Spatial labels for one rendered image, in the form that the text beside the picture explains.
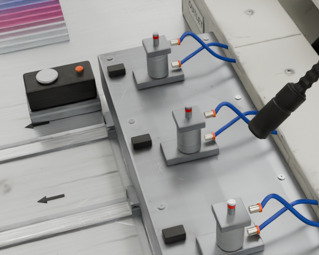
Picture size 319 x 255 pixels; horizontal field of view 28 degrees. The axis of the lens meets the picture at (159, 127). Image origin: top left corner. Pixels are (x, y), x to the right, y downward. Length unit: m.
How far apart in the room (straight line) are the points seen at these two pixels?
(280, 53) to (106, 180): 0.22
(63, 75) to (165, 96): 0.13
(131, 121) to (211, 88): 0.09
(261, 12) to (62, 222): 0.32
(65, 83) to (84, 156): 0.08
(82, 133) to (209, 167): 0.18
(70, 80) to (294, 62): 0.24
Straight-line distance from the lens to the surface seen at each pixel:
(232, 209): 0.48
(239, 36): 0.69
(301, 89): 0.45
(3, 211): 0.65
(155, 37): 0.63
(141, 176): 0.57
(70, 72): 0.71
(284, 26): 0.71
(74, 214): 0.63
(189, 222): 0.54
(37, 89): 0.70
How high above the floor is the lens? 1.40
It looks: 25 degrees down
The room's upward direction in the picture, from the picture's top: 43 degrees clockwise
